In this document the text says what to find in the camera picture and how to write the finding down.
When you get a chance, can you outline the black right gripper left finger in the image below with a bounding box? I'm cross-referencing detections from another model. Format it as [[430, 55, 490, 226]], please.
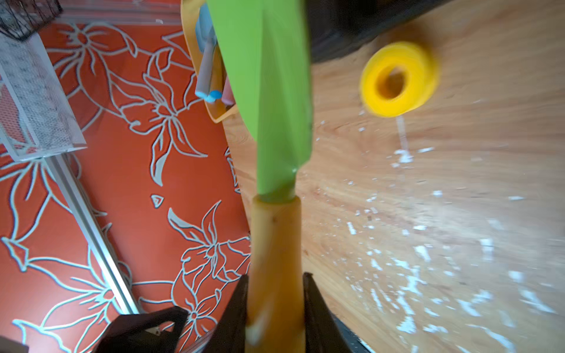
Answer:
[[202, 275, 249, 353]]

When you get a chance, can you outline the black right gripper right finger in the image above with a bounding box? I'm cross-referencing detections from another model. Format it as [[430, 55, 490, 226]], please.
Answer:
[[303, 272, 351, 353]]

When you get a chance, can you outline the green shovel wooden handle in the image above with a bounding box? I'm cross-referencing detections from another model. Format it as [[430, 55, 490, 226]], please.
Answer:
[[206, 0, 314, 353]]

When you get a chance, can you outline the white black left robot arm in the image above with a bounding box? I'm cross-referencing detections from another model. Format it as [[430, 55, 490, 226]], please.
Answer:
[[94, 306, 188, 353]]

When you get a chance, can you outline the yellow storage box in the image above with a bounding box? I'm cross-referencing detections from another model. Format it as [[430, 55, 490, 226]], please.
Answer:
[[180, 0, 238, 124]]

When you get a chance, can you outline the yellow tape roll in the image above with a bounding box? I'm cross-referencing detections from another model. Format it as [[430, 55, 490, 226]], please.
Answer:
[[359, 41, 440, 118]]

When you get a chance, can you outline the black plastic tool case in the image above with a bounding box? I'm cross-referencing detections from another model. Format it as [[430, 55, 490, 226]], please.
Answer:
[[305, 0, 446, 63]]

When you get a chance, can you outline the clear mesh wall basket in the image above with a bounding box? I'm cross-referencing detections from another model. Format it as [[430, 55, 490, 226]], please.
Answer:
[[1, 34, 87, 162]]

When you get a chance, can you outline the black wire wall basket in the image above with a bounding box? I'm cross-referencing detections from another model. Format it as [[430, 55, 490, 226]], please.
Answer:
[[1, 0, 63, 42]]

